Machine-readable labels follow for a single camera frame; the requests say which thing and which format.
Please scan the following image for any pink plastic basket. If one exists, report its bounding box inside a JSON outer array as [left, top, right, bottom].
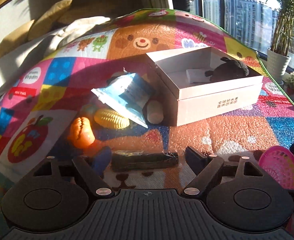
[[259, 146, 294, 190]]

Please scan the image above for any blue white wipes packet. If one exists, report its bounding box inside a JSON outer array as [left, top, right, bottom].
[[91, 73, 155, 128]]

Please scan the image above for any black rectangular bar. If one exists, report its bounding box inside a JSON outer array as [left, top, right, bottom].
[[111, 151, 179, 172]]

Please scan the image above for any orange toy bread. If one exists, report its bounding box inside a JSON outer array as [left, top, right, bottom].
[[67, 117, 95, 149]]

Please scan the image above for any yellow toy corn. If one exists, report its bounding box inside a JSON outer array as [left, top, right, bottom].
[[94, 108, 130, 129]]

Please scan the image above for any white cardboard box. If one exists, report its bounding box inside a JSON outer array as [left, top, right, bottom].
[[145, 47, 263, 126]]

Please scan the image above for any colourful cartoon play mat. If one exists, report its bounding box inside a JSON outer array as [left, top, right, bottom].
[[0, 9, 294, 239]]

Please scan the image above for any dark plush bear toy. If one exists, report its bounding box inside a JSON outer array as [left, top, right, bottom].
[[204, 57, 249, 82]]

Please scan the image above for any white ribbed plant pot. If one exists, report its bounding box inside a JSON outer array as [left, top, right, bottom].
[[266, 48, 291, 84]]

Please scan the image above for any white grey bed blanket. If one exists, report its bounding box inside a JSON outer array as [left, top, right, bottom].
[[0, 16, 110, 96]]

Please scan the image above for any yellow pillow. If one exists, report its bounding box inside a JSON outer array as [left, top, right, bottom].
[[27, 0, 72, 41], [0, 20, 34, 58]]

